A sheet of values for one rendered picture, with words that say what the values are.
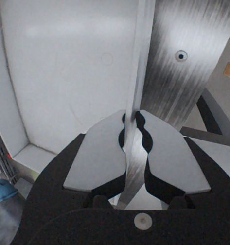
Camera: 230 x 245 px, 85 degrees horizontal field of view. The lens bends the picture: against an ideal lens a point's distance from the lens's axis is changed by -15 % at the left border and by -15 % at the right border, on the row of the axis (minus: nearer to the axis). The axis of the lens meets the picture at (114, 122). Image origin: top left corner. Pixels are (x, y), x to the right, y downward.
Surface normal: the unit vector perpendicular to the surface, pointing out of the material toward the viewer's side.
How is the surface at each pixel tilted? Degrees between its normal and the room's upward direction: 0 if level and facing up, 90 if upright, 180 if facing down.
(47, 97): 2
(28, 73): 2
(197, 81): 0
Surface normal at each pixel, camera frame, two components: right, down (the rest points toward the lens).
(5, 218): 0.77, -0.29
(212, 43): -0.29, 0.51
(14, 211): 0.84, -0.40
